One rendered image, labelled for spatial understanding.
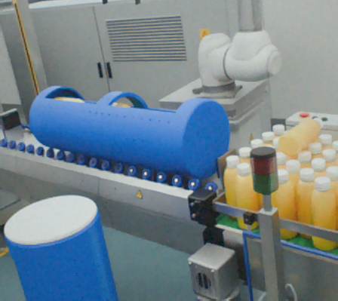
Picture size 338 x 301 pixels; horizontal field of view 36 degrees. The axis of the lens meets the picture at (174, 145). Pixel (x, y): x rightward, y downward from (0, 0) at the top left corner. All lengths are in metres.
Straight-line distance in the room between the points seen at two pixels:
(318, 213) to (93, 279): 0.68
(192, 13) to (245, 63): 1.31
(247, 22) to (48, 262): 1.25
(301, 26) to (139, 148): 2.88
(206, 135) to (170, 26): 1.82
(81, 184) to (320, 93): 2.82
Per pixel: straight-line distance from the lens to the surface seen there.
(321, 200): 1.44
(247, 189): 1.56
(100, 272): 1.62
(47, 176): 2.42
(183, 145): 1.72
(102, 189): 2.14
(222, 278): 1.58
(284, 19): 4.56
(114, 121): 1.94
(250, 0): 2.20
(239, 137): 2.33
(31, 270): 1.57
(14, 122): 2.77
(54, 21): 4.24
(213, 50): 2.30
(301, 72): 4.61
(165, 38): 3.60
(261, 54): 2.17
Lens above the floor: 1.74
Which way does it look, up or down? 21 degrees down
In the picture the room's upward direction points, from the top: 9 degrees counter-clockwise
